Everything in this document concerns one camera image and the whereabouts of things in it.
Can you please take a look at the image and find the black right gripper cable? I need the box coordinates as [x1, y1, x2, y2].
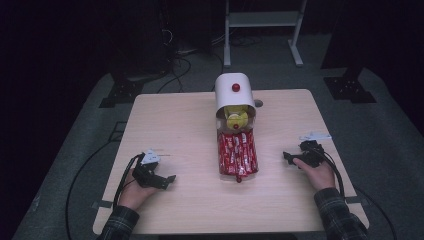
[313, 146, 346, 198]

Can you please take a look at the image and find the bundle of red snack packets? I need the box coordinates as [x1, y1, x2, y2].
[217, 129, 260, 177]

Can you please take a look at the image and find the person's right hand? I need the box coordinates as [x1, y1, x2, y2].
[292, 157, 337, 192]

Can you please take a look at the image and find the white metal stand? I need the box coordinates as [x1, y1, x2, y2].
[223, 0, 308, 69]

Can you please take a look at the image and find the black stand base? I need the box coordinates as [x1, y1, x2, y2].
[323, 75, 378, 104]
[98, 78, 145, 109]

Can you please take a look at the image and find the yellow packet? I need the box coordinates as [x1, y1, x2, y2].
[223, 104, 250, 132]

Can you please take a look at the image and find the person's left hand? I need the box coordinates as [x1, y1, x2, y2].
[117, 168, 162, 212]

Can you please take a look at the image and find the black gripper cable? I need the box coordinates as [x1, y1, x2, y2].
[112, 153, 145, 210]
[313, 146, 346, 198]

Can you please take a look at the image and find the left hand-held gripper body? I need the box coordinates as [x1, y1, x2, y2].
[132, 148, 169, 190]

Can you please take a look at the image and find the black floor cable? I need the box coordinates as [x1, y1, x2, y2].
[65, 139, 118, 240]
[352, 185, 398, 240]

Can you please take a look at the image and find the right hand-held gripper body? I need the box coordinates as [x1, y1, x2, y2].
[298, 131, 333, 169]

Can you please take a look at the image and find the grey tape strip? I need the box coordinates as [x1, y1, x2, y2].
[344, 196, 372, 206]
[91, 200, 114, 210]

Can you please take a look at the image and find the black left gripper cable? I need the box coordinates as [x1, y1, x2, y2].
[112, 153, 145, 210]

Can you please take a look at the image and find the white domed container red knob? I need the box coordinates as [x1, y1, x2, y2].
[214, 72, 257, 132]

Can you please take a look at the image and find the black cable tangle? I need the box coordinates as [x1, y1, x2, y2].
[155, 54, 193, 95]

